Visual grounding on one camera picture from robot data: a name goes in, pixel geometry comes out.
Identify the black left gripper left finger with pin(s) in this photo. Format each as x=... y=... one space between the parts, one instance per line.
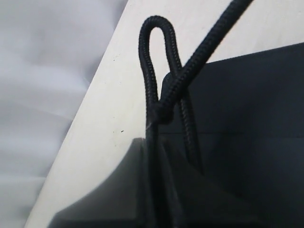
x=123 y=200

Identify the white backdrop curtain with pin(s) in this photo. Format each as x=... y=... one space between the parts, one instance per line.
x=49 y=53

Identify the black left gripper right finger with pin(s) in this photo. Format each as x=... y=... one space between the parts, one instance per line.
x=195 y=202

